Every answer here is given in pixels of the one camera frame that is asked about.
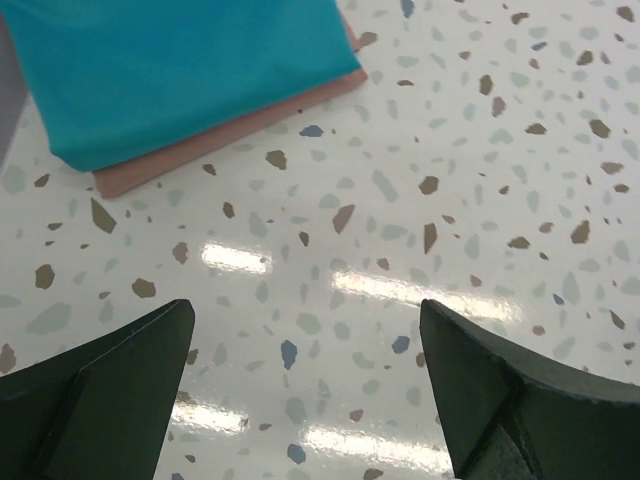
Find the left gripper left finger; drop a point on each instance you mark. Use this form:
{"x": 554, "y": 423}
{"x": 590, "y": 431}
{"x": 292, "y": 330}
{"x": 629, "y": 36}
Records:
{"x": 100, "y": 410}

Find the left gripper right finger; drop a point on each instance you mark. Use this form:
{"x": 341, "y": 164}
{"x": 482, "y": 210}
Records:
{"x": 508, "y": 412}

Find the teal t shirt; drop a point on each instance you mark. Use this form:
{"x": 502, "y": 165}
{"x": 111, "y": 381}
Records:
{"x": 114, "y": 80}

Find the folded pink t shirt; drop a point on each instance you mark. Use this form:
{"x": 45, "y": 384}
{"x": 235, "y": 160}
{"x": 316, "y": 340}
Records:
{"x": 225, "y": 135}

